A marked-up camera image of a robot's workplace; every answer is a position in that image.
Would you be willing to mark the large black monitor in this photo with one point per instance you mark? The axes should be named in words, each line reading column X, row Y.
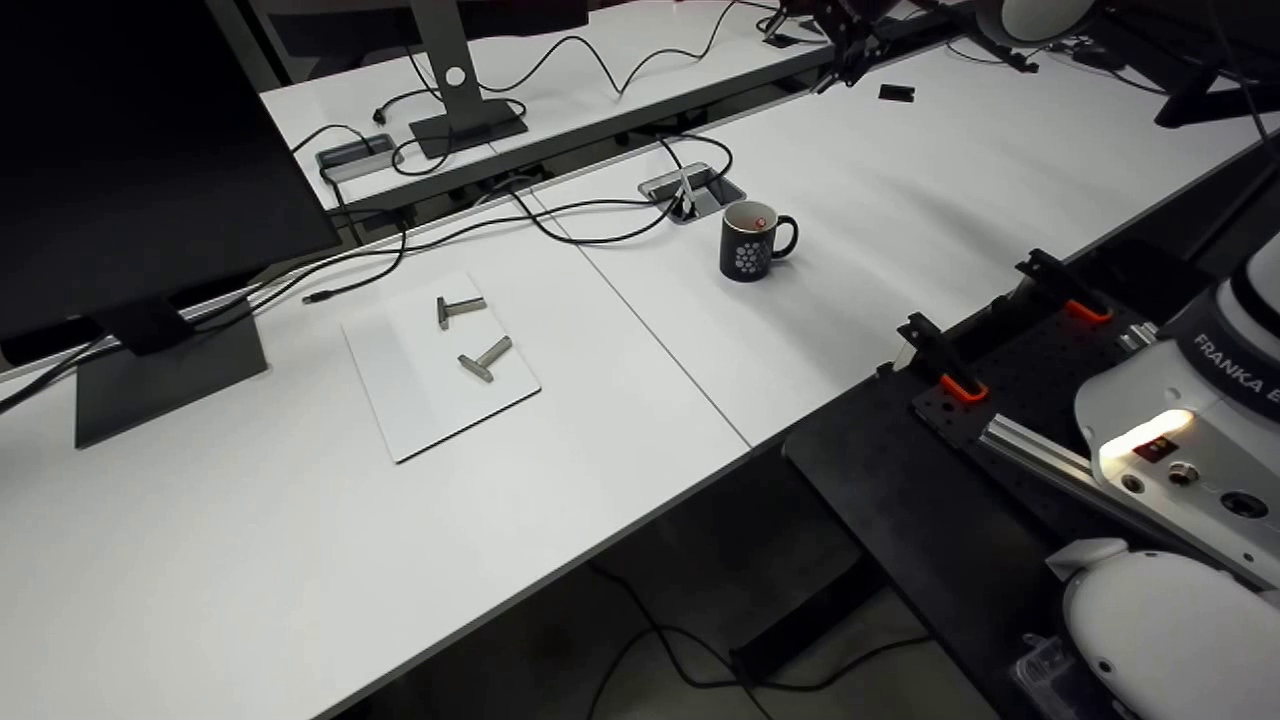
column 135, row 146

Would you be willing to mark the grey T-shaped metal piece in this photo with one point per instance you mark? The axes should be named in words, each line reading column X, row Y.
column 458, row 310
column 484, row 359

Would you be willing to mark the white plug adapter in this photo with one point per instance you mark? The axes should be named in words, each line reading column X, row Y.
column 682, row 204

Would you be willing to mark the white flat board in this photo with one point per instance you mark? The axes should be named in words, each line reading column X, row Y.
column 424, row 387

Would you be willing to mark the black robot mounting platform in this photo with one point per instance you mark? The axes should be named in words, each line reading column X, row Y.
column 935, row 533

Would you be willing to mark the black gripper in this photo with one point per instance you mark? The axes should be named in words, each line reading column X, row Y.
column 852, row 24

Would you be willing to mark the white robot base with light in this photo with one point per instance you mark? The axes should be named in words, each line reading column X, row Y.
column 1201, row 464

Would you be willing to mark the aluminium rail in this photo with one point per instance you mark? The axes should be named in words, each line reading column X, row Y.
column 1033, row 447

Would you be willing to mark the small black docking box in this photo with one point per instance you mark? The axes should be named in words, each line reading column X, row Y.
column 352, row 157

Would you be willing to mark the black table foot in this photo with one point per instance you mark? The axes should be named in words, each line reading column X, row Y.
column 805, row 621

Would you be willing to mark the black clamp with orange grip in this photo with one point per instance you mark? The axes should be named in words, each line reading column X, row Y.
column 1064, row 292
column 948, row 375

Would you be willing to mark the black mug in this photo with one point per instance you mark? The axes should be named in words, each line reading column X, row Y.
column 747, row 257

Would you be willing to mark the small flat black object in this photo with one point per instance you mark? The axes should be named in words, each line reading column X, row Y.
column 899, row 92

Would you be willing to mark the black monitor stand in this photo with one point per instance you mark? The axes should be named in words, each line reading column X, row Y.
column 454, row 82

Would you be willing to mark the black monitor stand base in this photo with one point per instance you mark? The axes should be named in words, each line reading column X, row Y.
column 164, row 381

